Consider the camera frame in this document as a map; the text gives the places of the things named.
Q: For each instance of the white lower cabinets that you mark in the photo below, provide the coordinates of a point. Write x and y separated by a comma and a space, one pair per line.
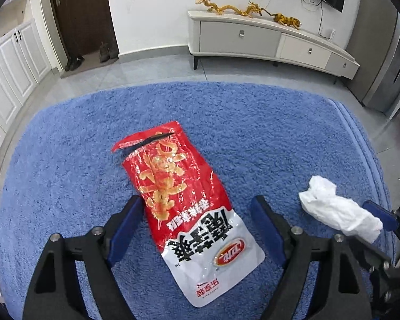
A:
23, 65

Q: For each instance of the white grey TV cabinet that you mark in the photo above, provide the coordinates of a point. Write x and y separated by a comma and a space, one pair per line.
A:
241, 37

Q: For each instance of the grey double door refrigerator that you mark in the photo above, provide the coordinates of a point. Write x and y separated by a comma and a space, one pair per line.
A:
375, 45

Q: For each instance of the white router box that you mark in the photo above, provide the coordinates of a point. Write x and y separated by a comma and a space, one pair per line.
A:
331, 34

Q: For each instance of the brown entrance door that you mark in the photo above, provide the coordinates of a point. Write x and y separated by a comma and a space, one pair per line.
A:
83, 25

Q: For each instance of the golden dragon figurine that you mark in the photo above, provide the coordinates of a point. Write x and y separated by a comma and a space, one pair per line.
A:
251, 9

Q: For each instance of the white tissue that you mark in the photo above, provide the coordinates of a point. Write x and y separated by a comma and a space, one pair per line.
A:
323, 204

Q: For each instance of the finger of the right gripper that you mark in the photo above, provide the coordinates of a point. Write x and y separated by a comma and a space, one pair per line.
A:
368, 256

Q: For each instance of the black shoes pair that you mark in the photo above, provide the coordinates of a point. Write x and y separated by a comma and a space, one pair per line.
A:
74, 62

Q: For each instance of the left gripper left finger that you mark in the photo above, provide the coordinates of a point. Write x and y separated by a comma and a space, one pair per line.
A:
54, 291

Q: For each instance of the golden tiger figurine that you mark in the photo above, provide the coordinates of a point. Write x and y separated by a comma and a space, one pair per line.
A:
284, 20

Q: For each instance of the brown shoes pair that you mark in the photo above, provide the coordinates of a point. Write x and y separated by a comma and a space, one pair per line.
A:
107, 52

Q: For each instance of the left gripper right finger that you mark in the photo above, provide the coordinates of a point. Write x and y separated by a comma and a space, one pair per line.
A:
339, 292

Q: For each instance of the red white snack bag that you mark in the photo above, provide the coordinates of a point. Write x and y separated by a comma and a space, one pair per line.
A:
204, 242

